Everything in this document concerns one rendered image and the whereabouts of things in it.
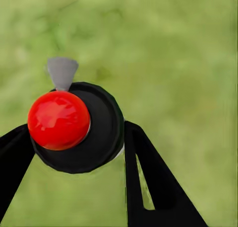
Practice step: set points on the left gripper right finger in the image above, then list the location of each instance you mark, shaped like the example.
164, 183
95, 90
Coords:
173, 208

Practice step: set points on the pesticide atomizer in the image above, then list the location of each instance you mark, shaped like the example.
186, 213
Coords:
76, 127

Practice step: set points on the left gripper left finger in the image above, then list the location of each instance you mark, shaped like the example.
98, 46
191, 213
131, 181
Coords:
16, 153

